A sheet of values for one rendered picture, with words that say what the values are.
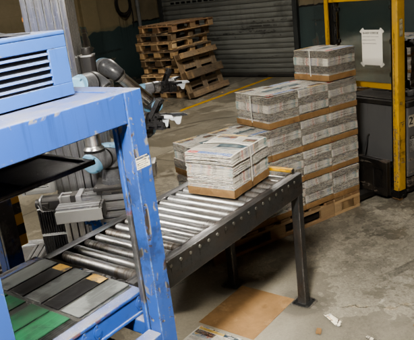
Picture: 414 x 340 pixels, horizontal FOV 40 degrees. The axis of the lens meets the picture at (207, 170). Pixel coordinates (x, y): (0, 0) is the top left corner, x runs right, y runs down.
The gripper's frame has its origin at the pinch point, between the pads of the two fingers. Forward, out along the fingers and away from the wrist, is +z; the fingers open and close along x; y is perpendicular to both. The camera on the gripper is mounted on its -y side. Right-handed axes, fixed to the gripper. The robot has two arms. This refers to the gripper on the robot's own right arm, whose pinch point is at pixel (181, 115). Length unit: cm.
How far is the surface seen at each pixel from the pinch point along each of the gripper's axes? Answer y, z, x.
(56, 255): 54, -29, 67
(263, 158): 28, 30, -35
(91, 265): 55, -9, 70
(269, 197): 44, 40, -14
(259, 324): 121, 26, -28
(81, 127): -9, 33, 121
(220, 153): 20.0, 18.2, -5.4
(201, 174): 31.3, 6.6, -6.3
